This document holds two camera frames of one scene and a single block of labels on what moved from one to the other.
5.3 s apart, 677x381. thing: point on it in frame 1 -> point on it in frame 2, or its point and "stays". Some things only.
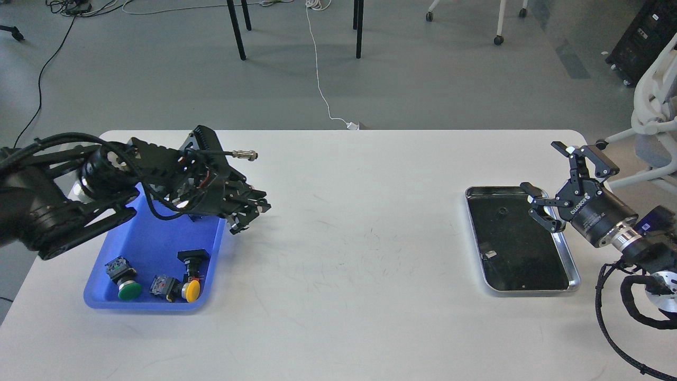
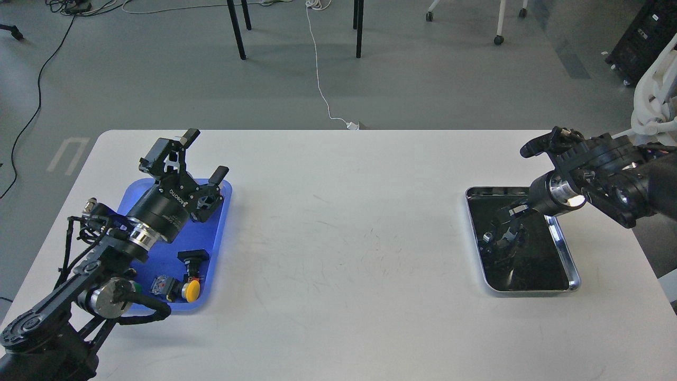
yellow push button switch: (173, 289) stays
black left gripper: (229, 193) -> (174, 199)
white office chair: (654, 121) stays
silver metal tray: (518, 252) stays
